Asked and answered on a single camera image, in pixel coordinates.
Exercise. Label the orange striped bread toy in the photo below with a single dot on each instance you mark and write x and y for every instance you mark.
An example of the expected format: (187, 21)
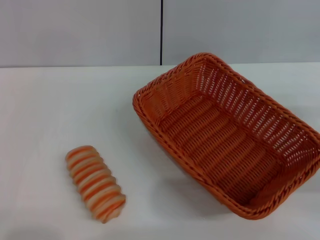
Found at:
(96, 182)

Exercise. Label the orange woven plastic basket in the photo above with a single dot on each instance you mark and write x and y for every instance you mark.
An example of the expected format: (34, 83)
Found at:
(212, 140)

